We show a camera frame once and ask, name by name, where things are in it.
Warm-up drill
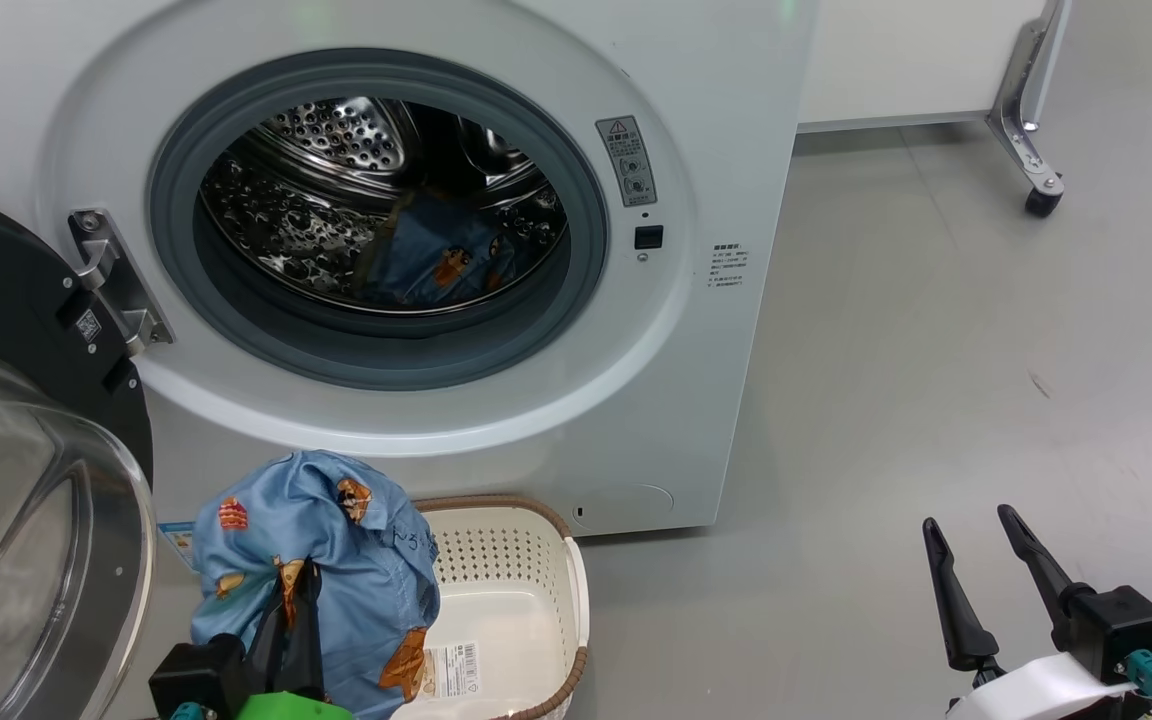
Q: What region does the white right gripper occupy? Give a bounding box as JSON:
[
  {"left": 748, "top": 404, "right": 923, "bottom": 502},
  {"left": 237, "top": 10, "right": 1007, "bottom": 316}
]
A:
[{"left": 922, "top": 504, "right": 1152, "bottom": 720}]

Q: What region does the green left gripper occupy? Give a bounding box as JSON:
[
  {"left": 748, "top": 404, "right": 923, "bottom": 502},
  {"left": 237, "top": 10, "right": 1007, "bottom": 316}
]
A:
[{"left": 236, "top": 560, "right": 352, "bottom": 720}]

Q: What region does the light blue cartoon print garment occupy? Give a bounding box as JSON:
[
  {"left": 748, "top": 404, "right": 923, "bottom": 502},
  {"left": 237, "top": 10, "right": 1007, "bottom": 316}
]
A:
[{"left": 190, "top": 450, "right": 442, "bottom": 720}]

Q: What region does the dark round glass washer door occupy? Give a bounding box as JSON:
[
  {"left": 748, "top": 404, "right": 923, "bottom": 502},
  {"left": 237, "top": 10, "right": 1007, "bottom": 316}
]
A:
[{"left": 0, "top": 187, "right": 158, "bottom": 720}]

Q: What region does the white front-load washing machine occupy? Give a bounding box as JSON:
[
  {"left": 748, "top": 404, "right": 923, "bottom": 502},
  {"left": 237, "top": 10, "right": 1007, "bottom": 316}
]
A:
[{"left": 0, "top": 0, "right": 822, "bottom": 539}]

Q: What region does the silver door hinge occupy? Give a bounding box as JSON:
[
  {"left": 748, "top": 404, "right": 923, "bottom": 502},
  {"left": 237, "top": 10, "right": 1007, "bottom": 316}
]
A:
[{"left": 68, "top": 208, "right": 176, "bottom": 357}]

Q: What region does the perforated steel washer drum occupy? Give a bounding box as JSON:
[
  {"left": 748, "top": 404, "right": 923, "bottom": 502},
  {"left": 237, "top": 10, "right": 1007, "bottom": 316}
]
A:
[{"left": 198, "top": 96, "right": 570, "bottom": 317}]

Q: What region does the blue energy label sticker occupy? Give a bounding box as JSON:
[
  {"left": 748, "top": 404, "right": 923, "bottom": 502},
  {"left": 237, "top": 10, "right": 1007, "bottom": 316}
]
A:
[{"left": 158, "top": 520, "right": 200, "bottom": 573}]

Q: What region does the white barcode label sticker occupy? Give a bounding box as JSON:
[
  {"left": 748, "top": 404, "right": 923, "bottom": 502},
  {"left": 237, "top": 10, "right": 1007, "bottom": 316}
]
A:
[{"left": 422, "top": 641, "right": 484, "bottom": 700}]

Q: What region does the white perforated laundry basket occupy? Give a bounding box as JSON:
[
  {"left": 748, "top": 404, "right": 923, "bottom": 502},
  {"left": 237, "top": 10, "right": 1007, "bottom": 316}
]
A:
[{"left": 388, "top": 495, "right": 591, "bottom": 720}]

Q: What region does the small text label sticker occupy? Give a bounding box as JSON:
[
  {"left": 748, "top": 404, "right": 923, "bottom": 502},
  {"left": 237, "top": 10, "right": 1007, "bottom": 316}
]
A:
[{"left": 707, "top": 241, "right": 750, "bottom": 292}]

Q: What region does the grey metal caster leg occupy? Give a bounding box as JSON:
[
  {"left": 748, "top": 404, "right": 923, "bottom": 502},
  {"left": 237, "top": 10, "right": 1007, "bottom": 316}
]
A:
[{"left": 986, "top": 0, "right": 1073, "bottom": 219}]

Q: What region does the white partition panel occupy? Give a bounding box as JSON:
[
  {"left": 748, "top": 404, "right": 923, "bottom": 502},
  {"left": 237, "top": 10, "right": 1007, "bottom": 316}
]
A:
[{"left": 798, "top": 0, "right": 1047, "bottom": 133}]

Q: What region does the grey warning sticker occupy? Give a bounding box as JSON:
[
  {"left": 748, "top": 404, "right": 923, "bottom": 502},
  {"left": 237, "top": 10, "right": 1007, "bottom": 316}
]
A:
[{"left": 595, "top": 116, "right": 658, "bottom": 209}]

